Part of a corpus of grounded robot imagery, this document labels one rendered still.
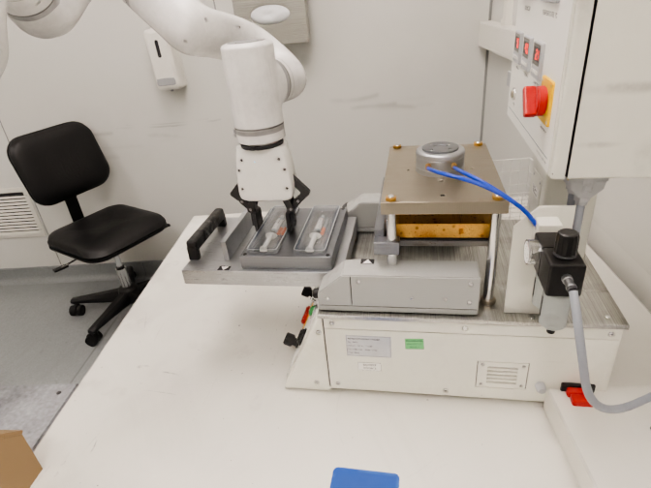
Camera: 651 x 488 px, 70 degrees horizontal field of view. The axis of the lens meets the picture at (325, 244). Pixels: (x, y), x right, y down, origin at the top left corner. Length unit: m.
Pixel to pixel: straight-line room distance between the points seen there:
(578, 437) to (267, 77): 0.71
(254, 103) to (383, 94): 1.58
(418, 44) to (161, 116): 1.28
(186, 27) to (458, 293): 0.60
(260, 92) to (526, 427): 0.68
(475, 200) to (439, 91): 1.68
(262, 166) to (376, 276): 0.28
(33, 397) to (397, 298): 0.73
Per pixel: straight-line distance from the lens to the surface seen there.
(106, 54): 2.55
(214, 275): 0.86
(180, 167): 2.56
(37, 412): 1.06
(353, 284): 0.73
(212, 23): 0.87
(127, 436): 0.93
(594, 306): 0.83
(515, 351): 0.80
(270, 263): 0.82
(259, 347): 1.00
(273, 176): 0.82
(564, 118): 0.64
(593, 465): 0.79
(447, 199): 0.69
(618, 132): 0.67
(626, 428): 0.85
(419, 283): 0.72
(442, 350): 0.79
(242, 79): 0.77
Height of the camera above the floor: 1.39
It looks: 29 degrees down
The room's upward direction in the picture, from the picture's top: 6 degrees counter-clockwise
